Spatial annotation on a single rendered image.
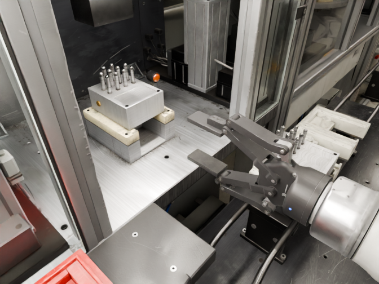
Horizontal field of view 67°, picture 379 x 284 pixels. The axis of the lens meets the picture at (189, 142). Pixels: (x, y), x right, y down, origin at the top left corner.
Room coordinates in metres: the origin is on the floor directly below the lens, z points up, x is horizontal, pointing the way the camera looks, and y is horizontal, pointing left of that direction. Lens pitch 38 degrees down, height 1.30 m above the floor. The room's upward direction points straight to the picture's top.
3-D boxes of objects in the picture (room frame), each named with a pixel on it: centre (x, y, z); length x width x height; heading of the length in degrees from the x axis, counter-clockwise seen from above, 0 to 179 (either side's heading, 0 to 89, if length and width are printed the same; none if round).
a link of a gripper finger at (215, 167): (0.39, -0.03, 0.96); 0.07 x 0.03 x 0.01; 48
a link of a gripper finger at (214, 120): (0.37, -0.05, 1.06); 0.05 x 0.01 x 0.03; 48
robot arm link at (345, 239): (0.24, -0.20, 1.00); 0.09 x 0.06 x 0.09; 138
